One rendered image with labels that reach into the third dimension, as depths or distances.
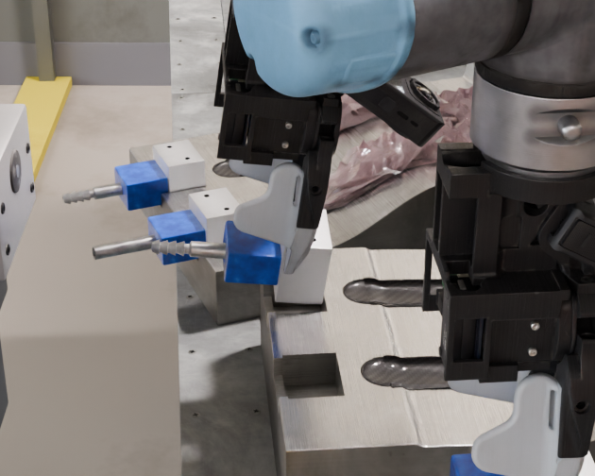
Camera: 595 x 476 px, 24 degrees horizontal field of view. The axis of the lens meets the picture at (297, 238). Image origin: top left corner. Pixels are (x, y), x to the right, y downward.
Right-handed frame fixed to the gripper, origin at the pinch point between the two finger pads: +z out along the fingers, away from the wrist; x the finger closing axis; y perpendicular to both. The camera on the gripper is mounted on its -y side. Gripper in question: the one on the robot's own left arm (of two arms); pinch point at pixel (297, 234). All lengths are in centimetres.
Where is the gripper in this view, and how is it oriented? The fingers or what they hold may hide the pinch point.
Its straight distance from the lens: 103.0
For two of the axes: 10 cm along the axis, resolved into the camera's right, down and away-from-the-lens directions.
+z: -1.5, 7.9, 5.9
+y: -9.9, -0.7, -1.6
